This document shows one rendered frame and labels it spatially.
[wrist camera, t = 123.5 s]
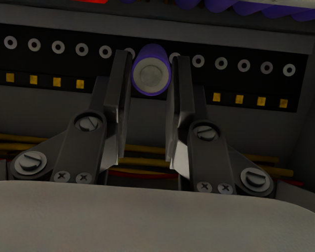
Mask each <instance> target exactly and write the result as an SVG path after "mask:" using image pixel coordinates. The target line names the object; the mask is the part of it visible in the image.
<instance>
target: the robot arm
mask: <svg viewBox="0 0 315 252"><path fill-rule="evenodd" d="M132 61H133V54H128V50H119V49H116V51H115V56H114V60H113V64H112V68H111V73H110V77H108V76H97V77H96V81H95V84H94V87H93V91H92V94H91V98H90V101H89V105H88V108H87V109H86V110H81V111H79V112H77V113H75V114H74V115H73V116H72V117H71V119H70V122H69V124H68V127H67V130H65V131H63V132H61V133H59V134H57V135H55V136H53V137H51V138H49V139H47V140H45V141H43V142H41V143H39V144H37V145H35V146H33V147H31V148H29V149H27V150H25V151H23V152H21V153H20V154H18V155H17V156H16V157H15V158H14V159H13V160H12V161H8V162H7V161H6V159H2V160H0V252H315V193H314V192H311V191H308V190H306V189H303V188H300V187H298V186H295V185H292V184H290V183H287V182H284V181H282V180H279V179H278V180H277V182H276V181H274V180H272V178H271V177H270V175H269V174H268V173H267V172H266V171H264V170H263V169H262V168H260V167H259V166H258V165H256V164H255V163H253V162H252V161H251V160H249V159H248V158H246V157H245V156H244V155H242V154H241V153H239V152H238V151H237V150H235V149H234V148H233V147H231V146H230V145H228V144H227V142H226V137H225V132H224V130H223V128H222V127H221V126H220V125H219V124H218V123H216V122H215V121H212V120H209V117H208V110H207V103H206V97H205V90H204V86H203V85H198V84H192V74H191V64H190V57H189V56H183V55H178V56H177V58H173V59H172V64H171V72H172V75H171V82H170V85H169V86H168V92H167V99H166V107H165V161H166V162H169V169H174V170H176V171H177V172H178V173H179V174H178V190H166V189H152V188H137V187H123V186H109V185H106V184H107V178H108V173H109V169H108V168H109V167H111V166H113V165H118V161H119V158H124V151H125V143H126V136H127V128H128V121H129V113H130V105H131V86H132V82H131V67H132Z"/></svg>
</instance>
